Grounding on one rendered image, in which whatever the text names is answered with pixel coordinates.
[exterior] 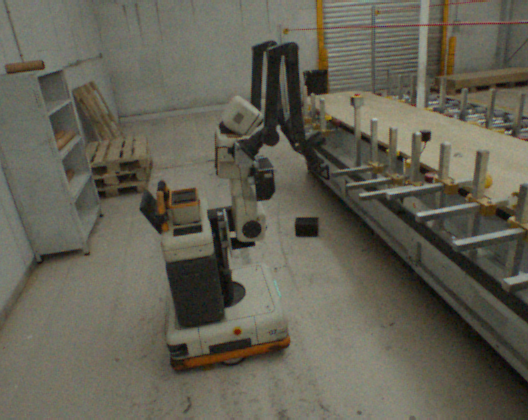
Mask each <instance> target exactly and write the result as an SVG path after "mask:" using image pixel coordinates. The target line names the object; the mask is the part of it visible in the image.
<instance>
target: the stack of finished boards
mask: <svg viewBox="0 0 528 420"><path fill-rule="evenodd" d="M441 78H446V79H447V81H446V87H450V88H455V89H456V88H463V87H469V86H475V85H477V86H482V85H489V84H495V83H502V82H508V81H513V82H514V81H521V80H528V68H527V67H518V68H510V69H507V68H504V69H497V70H490V71H483V72H476V73H473V72H470V73H462V74H456V75H449V76H442V77H435V85H440V86H441Z"/></svg>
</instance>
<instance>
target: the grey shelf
mask: <svg viewBox="0 0 528 420"><path fill-rule="evenodd" d="M60 71H61V73H60ZM62 71H63V72H62ZM63 73H64V74H63ZM61 74H62V76H61ZM62 77H63V79H62ZM64 80H65V81H64ZM63 81H64V82H63ZM32 84H33V86H32ZM63 84H64V85H63ZM66 86H67V87H66ZM33 87H34V89H33ZM64 87H65V89H64ZM35 89H36V90H35ZM33 90H34V92H35V95H34V92H33ZM65 90H66V92H65ZM36 91H37V92H36ZM68 93H69V94H68ZM37 94H38V95H37ZM66 94H67V96H66ZM35 96H36V98H35ZM38 97H39V98H38ZM67 97H68V98H67ZM36 99H37V101H36ZM39 100H40V101H39ZM37 102H38V103H37ZM69 103H71V104H70V105H69ZM38 104H39V106H38ZM39 107H40V108H39ZM41 107H42V108H41ZM72 109H73V110H72ZM70 110H71V111H70ZM73 111H74V112H73ZM71 113H72V114H71ZM72 116H73V118H72ZM73 119H74V121H73ZM75 120H76V121H75ZM76 122H77V123H76ZM74 123H75V124H74ZM78 123H79V122H78V119H77V115H76V112H75V109H74V106H73V102H72V98H71V92H70V89H69V85H68V83H67V79H66V76H65V70H64V66H55V67H46V69H42V70H34V71H25V72H17V73H11V74H4V75H1V76H0V161H1V164H2V166H3V169H4V172H5V173H6V178H7V181H8V184H9V186H10V188H11V191H12V193H13V196H14V200H15V203H16V205H17V208H18V211H19V213H20V215H21V217H22V220H23V225H24V228H25V230H26V232H27V235H28V237H29V240H30V243H31V244H32V247H33V252H34V255H35V257H36V259H37V264H41V263H43V262H44V260H43V259H41V257H40V256H41V255H46V254H51V253H56V252H62V251H67V250H73V249H77V248H82V247H83V250H84V253H85V256H88V255H89V254H90V251H89V249H88V247H87V244H86V241H87V238H88V234H89V231H91V230H92V228H93V226H94V224H95V221H96V216H97V215H98V213H99V214H100V215H99V216H100V217H103V216H104V214H103V211H102V208H101V204H100V200H99V198H98V194H97V191H96V184H95V181H94V178H93V174H92V171H91V167H90V165H89V161H88V158H87V154H86V153H87V151H86V148H85V145H84V141H83V138H82V135H81V132H80V128H79V125H78ZM75 125H76V127H75ZM76 129H77V131H76ZM59 130H65V131H66V132H67V131H69V130H72V131H74V132H75V134H76V136H75V137H74V138H73V139H71V140H70V141H69V142H68V143H67V144H66V145H65V147H63V148H62V149H61V150H60V151H58V148H57V145H56V142H55V136H54V135H55V134H56V133H57V132H58V131H59ZM78 132H79V133H78ZM46 133H47V135H46ZM49 133H50V134H49ZM47 136H48V138H47ZM50 136H51V137H50ZM48 139H49V141H50V143H49V141H48ZM81 141H82V142H81ZM79 142H80V144H79ZM52 143H53V144H52ZM50 145H51V147H50ZM80 145H81V147H80ZM51 148H52V150H51ZM54 148H55V149H54ZM81 149H82V151H83V153H82V151H81ZM52 151H53V153H52ZM53 154H54V155H53ZM83 155H84V156H83ZM84 158H85V160H84ZM85 162H86V163H85ZM86 167H87V169H86ZM69 168H71V169H73V170H74V176H73V177H72V179H71V181H70V182H69V183H68V181H67V178H66V175H65V171H66V170H67V169H69ZM58 171H59V173H58ZM59 174H60V176H59ZM62 174H63V175H62ZM60 177H61V179H60ZM89 178H90V180H89ZM61 180H62V182H61ZM90 181H91V182H90ZM92 181H93V182H92ZM62 183H63V184H62ZM64 183H65V184H64ZM91 184H92V186H91ZM93 184H94V185H93ZM62 185H63V187H62ZM92 187H93V189H92ZM63 188H64V190H63ZM93 191H94V193H93ZM94 194H95V196H94ZM96 197H97V198H96ZM21 203H22V204H21ZM96 204H97V205H96ZM22 205H23V207H22ZM39 253H40V255H39Z"/></svg>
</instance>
